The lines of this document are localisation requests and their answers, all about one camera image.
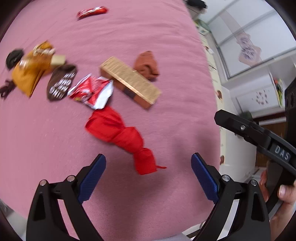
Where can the red candy bar wrapper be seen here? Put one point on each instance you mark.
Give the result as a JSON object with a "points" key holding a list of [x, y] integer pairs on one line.
{"points": [[91, 12]]}

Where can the sliding wardrobe doors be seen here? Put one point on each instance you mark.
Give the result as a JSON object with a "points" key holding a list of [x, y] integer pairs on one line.
{"points": [[247, 33]]}

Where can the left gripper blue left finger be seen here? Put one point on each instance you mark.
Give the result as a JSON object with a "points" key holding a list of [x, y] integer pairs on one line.
{"points": [[89, 176]]}

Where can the black rolled sock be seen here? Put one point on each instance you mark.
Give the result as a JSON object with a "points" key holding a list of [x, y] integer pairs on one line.
{"points": [[13, 58]]}

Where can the patterned cream floor mat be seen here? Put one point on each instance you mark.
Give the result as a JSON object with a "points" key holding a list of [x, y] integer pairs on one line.
{"points": [[216, 84]]}

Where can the red white wrapper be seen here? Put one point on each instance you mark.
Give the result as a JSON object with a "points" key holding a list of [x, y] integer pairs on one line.
{"points": [[92, 91]]}

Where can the rust brown sock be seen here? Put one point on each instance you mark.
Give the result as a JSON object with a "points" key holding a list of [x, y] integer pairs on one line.
{"points": [[146, 65]]}

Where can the dark brown lettered sock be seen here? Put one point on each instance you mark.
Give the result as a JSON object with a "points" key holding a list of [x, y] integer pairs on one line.
{"points": [[60, 82]]}

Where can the dark green round stool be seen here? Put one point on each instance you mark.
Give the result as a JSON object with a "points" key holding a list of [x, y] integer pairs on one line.
{"points": [[246, 115]]}

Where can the pink bed sheet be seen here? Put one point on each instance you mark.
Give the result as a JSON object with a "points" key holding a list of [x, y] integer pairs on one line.
{"points": [[148, 190]]}

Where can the mustard yellow pouch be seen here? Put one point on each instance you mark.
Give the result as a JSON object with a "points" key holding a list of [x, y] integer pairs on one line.
{"points": [[32, 67]]}

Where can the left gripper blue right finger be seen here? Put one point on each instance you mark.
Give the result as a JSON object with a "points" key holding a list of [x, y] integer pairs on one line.
{"points": [[208, 182]]}

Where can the red cloth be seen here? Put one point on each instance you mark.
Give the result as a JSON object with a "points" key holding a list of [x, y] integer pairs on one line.
{"points": [[107, 125]]}

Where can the dark maroon small cloth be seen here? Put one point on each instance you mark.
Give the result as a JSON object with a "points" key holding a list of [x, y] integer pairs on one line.
{"points": [[6, 89]]}

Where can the gold rectangular box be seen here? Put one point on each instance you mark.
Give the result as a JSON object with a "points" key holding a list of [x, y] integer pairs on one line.
{"points": [[130, 82]]}

